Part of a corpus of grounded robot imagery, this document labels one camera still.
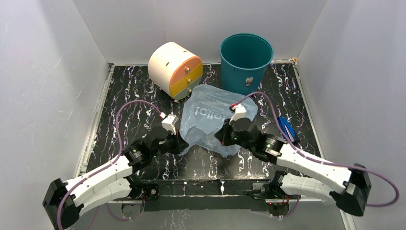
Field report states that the translucent blue plastic bag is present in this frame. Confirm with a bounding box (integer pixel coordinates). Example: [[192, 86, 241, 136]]
[[180, 84, 244, 157]]

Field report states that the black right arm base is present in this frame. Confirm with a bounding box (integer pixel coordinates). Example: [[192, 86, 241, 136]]
[[241, 182, 301, 219]]

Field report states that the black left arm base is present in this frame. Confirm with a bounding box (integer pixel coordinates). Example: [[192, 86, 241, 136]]
[[106, 177, 159, 221]]

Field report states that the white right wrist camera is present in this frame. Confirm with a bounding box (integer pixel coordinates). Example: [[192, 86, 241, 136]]
[[229, 103, 247, 123]]

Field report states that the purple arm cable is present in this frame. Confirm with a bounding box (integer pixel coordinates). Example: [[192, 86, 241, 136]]
[[231, 92, 400, 219], [56, 100, 167, 230]]

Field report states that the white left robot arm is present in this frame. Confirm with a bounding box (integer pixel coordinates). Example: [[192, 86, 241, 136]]
[[42, 128, 189, 230]]

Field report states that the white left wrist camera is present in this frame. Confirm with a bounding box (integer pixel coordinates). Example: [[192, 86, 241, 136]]
[[161, 114, 179, 135]]

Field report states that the round pastel drawer cabinet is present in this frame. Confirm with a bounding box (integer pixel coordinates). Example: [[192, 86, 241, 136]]
[[147, 42, 203, 101]]

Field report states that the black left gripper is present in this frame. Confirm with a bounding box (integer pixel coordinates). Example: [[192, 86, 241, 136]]
[[152, 128, 189, 158]]

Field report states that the aluminium frame rail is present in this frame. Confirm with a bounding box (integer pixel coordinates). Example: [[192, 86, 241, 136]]
[[55, 179, 356, 230]]

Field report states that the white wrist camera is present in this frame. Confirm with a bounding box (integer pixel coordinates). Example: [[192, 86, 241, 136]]
[[161, 114, 179, 135], [229, 103, 247, 123]]

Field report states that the blue stapler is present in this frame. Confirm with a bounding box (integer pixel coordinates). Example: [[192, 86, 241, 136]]
[[277, 116, 299, 144]]

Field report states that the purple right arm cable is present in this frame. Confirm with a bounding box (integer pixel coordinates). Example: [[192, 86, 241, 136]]
[[231, 92, 400, 219]]

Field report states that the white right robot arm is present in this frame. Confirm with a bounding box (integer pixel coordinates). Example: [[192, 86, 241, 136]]
[[214, 118, 372, 217]]

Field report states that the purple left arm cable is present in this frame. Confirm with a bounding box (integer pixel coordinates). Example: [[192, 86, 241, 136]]
[[56, 100, 167, 230]]

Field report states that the teal plastic trash bin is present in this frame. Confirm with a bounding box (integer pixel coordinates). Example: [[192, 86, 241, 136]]
[[220, 33, 273, 95]]

